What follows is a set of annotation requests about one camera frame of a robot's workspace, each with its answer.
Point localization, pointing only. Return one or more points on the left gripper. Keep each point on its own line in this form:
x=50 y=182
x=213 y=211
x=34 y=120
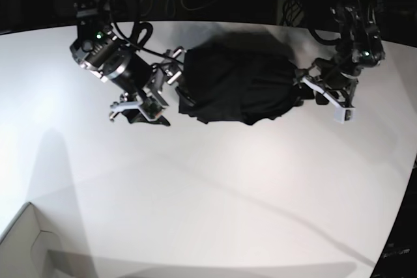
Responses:
x=327 y=83

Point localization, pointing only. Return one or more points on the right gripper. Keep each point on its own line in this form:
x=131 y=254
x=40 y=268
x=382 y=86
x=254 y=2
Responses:
x=139 y=80

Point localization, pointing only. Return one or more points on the black long-sleeve t-shirt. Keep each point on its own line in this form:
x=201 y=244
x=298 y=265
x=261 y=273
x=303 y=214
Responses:
x=238 y=85

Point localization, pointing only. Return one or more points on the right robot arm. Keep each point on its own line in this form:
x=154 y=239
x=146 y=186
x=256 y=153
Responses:
x=103 y=50

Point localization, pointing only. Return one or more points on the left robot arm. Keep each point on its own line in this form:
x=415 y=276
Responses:
x=359 y=46

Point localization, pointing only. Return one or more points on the white cardboard box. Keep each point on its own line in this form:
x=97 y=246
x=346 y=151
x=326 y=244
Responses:
x=27 y=250

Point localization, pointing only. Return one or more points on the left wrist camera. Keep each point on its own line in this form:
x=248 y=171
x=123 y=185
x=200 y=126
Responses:
x=344 y=114

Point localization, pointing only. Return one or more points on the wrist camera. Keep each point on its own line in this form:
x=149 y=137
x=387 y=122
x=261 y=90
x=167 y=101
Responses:
x=152 y=109
x=344 y=114

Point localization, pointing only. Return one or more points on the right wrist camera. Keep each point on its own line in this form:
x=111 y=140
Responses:
x=152 y=109

